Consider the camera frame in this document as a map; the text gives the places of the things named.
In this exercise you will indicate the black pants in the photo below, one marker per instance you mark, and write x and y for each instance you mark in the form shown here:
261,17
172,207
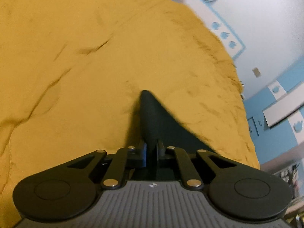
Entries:
153,124

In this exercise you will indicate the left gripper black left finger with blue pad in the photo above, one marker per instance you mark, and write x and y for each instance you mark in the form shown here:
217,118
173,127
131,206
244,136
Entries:
114,170

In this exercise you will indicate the mustard yellow bedspread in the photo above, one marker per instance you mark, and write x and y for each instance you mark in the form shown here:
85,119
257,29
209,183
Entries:
72,72

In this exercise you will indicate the blue white wardrobe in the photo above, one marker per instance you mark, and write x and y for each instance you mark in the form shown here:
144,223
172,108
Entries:
278,113

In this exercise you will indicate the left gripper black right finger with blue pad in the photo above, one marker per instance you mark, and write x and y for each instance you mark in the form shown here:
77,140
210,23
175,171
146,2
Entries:
189,176

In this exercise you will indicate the white headboard blue apple cutouts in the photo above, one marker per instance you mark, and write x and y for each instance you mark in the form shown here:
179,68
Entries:
218,26

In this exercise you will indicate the beige wall switch plate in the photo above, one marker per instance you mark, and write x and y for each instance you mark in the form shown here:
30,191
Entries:
256,72

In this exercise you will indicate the blue nightstand drawers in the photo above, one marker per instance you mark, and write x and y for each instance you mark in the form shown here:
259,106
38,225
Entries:
252,128

